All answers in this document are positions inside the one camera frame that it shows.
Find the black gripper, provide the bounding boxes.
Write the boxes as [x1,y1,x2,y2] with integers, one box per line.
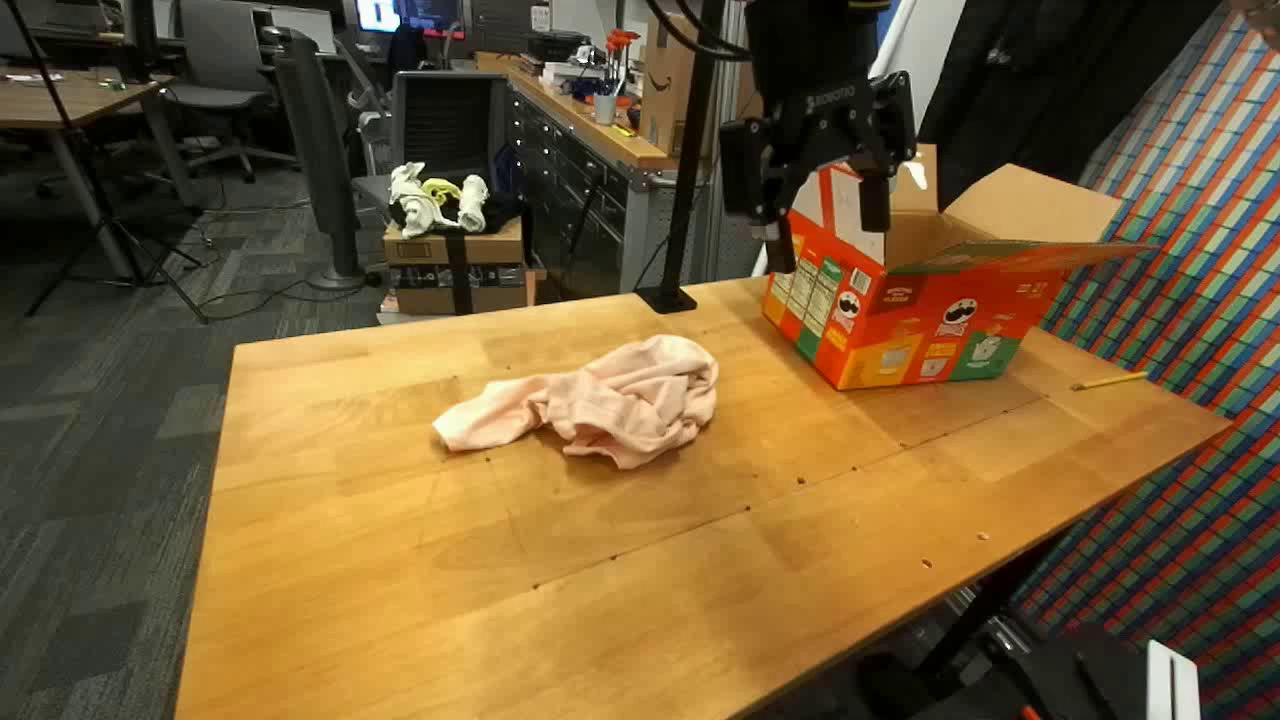
[741,0,922,276]

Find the pink shirt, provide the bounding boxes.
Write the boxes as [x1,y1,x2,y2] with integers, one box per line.
[428,333,722,472]

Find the tall printed cardboard box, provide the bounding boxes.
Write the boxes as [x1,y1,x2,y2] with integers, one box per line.
[637,16,698,159]

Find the orange Pringles cardboard box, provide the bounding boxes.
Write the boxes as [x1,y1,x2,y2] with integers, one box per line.
[756,141,1153,398]

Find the small flat cardboard box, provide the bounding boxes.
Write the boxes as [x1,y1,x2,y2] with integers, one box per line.
[381,211,529,272]

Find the black pole stand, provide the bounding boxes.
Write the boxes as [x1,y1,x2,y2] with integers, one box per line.
[631,0,731,321]

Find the white leaning pipe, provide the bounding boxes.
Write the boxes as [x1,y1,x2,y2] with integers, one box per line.
[873,0,972,154]

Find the black curtain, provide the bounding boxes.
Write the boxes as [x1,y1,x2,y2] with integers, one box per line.
[917,0,1226,207]

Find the red and white clutter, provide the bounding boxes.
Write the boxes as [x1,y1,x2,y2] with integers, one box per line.
[536,30,648,132]

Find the yellow pencil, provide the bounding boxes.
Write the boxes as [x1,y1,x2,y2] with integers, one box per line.
[1066,370,1153,398]

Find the black open crate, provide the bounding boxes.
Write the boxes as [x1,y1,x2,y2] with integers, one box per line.
[390,67,520,182]

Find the colourful patterned backdrop cloth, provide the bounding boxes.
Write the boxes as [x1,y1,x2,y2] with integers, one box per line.
[1009,0,1280,720]

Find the black table leg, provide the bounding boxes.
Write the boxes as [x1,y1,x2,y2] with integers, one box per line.
[917,540,1063,671]

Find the bright computer monitor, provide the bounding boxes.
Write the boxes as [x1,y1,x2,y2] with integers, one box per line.
[353,0,402,39]

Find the grey tower fan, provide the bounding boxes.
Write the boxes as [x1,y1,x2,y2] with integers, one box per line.
[266,30,367,291]

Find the black equipment under table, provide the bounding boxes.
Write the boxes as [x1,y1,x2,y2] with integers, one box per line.
[852,608,1153,720]

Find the white flat device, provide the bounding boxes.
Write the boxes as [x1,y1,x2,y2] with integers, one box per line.
[1139,638,1205,720]

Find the grey office chair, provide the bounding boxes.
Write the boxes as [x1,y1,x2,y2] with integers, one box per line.
[161,0,299,185]

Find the black tripod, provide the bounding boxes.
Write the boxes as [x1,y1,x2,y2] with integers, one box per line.
[0,0,211,324]

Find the wooden office desk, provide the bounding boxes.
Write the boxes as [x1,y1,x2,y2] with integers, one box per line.
[0,66,179,250]

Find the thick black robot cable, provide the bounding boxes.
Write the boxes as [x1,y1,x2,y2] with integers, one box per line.
[645,0,761,66]

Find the strapped brown cardboard box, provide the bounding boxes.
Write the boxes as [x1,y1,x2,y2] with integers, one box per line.
[390,259,551,321]

